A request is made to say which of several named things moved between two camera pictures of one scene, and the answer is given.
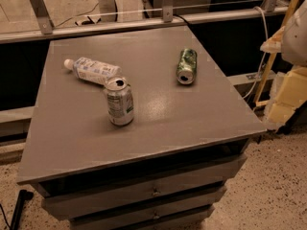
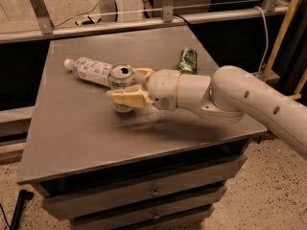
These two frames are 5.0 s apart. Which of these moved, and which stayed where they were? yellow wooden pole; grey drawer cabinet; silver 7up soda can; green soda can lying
Moved: silver 7up soda can
Stayed: yellow wooden pole; green soda can lying; grey drawer cabinet
